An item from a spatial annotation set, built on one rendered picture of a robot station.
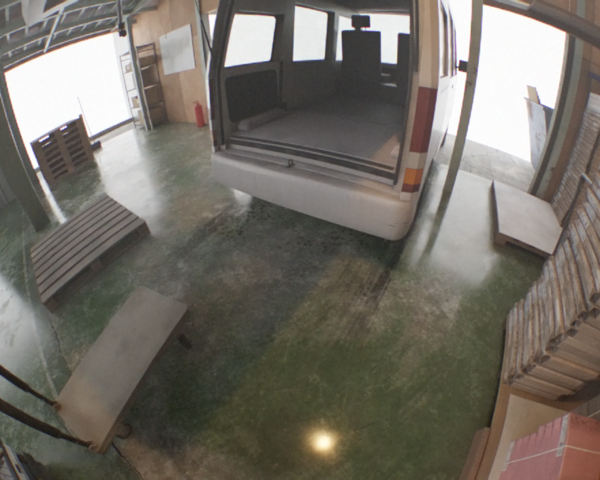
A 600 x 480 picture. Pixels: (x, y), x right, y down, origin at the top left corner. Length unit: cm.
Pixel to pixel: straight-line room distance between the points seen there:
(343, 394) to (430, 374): 44
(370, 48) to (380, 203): 223
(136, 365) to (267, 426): 63
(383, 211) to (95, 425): 167
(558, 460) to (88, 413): 176
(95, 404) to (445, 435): 153
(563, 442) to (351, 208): 141
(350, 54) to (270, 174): 211
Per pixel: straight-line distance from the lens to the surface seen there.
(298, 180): 146
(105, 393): 134
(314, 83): 294
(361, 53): 324
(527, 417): 149
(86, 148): 588
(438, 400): 135
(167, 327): 131
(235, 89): 204
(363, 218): 137
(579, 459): 116
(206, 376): 135
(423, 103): 120
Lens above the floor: 119
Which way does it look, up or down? 41 degrees down
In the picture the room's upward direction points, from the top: 3 degrees counter-clockwise
